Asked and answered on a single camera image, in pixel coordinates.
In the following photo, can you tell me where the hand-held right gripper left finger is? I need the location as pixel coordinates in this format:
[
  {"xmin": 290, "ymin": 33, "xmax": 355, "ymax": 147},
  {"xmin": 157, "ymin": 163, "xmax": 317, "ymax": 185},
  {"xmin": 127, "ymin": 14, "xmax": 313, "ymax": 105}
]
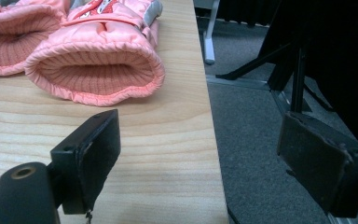
[{"xmin": 49, "ymin": 108, "xmax": 121, "ymax": 216}]

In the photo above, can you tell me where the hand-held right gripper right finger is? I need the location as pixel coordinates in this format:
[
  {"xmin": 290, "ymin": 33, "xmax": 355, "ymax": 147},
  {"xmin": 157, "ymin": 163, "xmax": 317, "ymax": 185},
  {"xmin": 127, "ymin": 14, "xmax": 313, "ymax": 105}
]
[{"xmin": 277, "ymin": 111, "xmax": 358, "ymax": 218}]

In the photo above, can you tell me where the pink padded glove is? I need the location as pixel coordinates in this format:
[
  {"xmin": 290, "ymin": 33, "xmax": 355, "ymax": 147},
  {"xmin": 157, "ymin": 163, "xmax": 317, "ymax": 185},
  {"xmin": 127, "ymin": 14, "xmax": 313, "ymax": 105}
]
[
  {"xmin": 0, "ymin": 0, "xmax": 73, "ymax": 77},
  {"xmin": 23, "ymin": 0, "xmax": 166, "ymax": 107}
]

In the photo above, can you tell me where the black tripod stand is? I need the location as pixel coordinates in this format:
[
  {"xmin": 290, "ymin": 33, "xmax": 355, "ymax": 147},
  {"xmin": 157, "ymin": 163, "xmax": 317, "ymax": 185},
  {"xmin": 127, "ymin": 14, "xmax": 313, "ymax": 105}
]
[{"xmin": 215, "ymin": 31, "xmax": 335, "ymax": 115}]

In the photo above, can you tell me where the silver floor rail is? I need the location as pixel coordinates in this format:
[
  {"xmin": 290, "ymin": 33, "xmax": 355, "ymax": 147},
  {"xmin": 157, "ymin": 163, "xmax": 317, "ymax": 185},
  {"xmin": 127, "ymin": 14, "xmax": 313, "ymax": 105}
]
[{"xmin": 205, "ymin": 74, "xmax": 313, "ymax": 115}]

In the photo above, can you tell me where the white metal stand frame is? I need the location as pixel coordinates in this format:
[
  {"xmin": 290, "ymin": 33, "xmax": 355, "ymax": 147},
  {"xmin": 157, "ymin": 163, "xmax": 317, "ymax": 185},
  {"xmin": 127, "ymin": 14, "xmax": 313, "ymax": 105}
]
[{"xmin": 193, "ymin": 0, "xmax": 221, "ymax": 65}]

